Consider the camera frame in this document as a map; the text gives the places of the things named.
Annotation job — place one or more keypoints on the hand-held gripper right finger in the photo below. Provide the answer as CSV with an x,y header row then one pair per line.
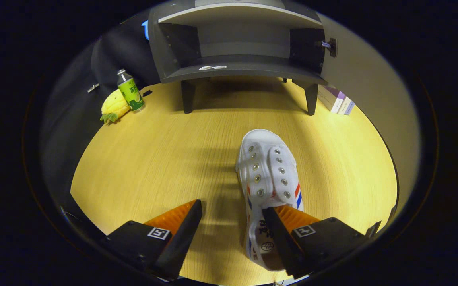
x,y
284,242

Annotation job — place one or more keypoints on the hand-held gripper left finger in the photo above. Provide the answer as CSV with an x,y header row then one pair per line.
x,y
181,238

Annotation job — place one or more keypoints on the white canvas shoe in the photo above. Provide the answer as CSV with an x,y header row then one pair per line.
x,y
266,171

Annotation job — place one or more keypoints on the yellow pineapple plush toy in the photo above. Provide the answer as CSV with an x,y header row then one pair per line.
x,y
113,107

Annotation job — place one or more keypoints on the green drink bottle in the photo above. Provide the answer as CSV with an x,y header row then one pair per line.
x,y
131,93

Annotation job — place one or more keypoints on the black backdrop cloth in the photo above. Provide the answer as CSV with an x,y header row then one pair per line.
x,y
74,111

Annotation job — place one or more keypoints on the silver metal clip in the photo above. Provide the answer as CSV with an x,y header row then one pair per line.
x,y
93,87

